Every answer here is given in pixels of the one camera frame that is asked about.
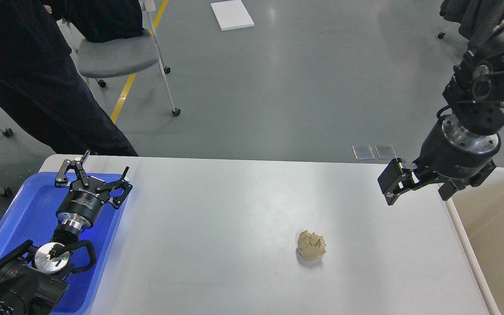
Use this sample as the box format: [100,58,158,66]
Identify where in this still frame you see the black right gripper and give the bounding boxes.
[378,114,501,206]

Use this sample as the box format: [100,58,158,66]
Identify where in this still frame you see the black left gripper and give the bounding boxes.
[55,150,133,230]

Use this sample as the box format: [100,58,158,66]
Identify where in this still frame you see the beige paper ball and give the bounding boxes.
[297,231,327,263]

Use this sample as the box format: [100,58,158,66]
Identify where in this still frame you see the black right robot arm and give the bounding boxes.
[378,24,504,205]

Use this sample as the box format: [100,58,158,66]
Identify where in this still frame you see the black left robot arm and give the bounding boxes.
[0,153,133,315]

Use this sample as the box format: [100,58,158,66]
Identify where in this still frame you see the clear floor plate right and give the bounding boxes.
[374,145,397,160]

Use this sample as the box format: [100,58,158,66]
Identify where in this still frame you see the clear floor plate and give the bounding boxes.
[352,145,375,160]
[374,145,397,160]

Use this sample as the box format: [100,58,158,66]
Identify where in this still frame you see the clear floor plate left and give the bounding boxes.
[352,145,375,160]

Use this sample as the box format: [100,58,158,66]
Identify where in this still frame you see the blue plastic tray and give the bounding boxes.
[0,172,125,315]

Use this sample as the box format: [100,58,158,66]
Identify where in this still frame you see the beige plastic bin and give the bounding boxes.
[446,168,504,315]

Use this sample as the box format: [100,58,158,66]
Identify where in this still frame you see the grey office chair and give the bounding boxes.
[63,0,173,102]

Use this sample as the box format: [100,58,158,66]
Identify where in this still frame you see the person in black clothes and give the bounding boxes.
[0,0,137,156]

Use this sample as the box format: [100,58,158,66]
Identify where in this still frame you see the black bag on chair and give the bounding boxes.
[64,0,144,42]

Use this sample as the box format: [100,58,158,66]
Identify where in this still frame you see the chair with grey jacket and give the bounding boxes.
[439,0,504,49]

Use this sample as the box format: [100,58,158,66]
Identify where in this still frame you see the white board on floor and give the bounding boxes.
[210,0,255,31]

